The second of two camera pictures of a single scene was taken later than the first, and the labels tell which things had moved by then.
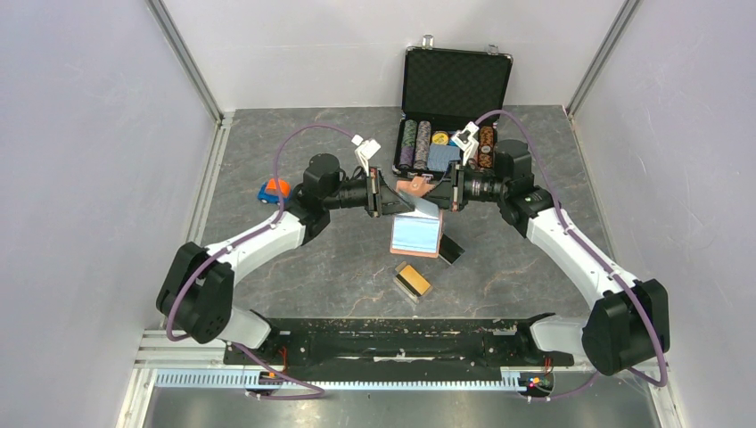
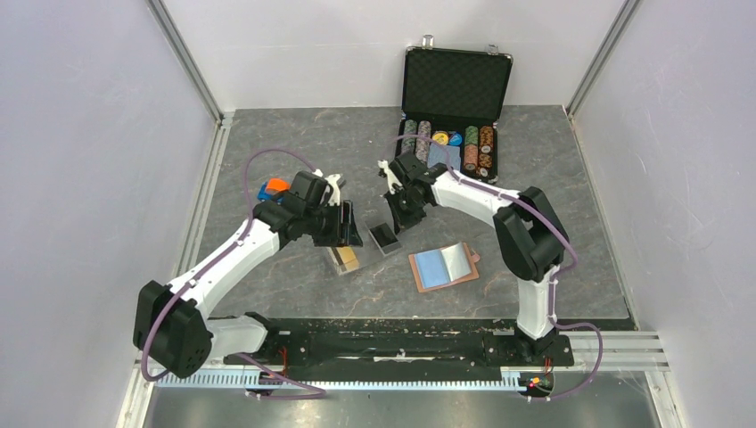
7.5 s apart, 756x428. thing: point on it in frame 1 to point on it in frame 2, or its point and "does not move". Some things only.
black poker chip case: x=445 y=89 does not move
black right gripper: x=450 y=193 to x=402 y=220
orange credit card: x=415 y=280 to x=348 y=257
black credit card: x=448 y=251 to x=383 y=234
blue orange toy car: x=267 y=191 does not move
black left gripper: x=382 y=198 to x=343 y=234
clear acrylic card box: x=411 y=283 to x=382 y=236
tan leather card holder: x=417 y=232 to x=442 y=267
